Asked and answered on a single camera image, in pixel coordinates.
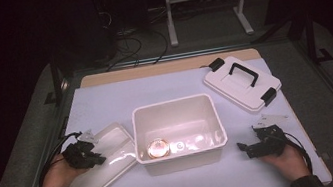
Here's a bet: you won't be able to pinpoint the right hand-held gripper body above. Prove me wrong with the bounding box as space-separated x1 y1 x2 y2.
242 109 295 161

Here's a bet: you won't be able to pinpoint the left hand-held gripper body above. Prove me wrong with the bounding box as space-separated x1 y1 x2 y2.
59 128 103 173

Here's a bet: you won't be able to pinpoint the white plastic tray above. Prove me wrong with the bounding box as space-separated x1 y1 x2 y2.
59 118 143 187

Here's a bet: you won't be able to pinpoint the white plastic storage box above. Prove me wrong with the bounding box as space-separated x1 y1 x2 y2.
127 90 233 180

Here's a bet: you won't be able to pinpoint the person's right hand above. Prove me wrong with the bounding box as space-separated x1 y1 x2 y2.
258 137 313 187

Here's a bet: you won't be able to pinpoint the person's left hand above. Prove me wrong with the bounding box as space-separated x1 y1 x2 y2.
25 149 93 187

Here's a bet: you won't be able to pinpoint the left hand-held gripper black cable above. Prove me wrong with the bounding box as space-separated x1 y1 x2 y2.
30 130 91 187

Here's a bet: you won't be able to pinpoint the hand-held gripper black cable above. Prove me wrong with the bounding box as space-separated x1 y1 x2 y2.
282 128 314 179
30 130 91 187

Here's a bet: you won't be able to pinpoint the right hand-held gripper black cable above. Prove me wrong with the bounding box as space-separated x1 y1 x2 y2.
282 128 314 179

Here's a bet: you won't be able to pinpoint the white lid with black handle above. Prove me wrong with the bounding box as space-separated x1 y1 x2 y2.
199 48 286 121

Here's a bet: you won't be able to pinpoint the black metal post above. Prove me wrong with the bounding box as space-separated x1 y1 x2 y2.
36 52 73 109
300 11 333 67

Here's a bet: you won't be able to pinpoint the black floor cables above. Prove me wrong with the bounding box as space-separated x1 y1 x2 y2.
95 2 174 73

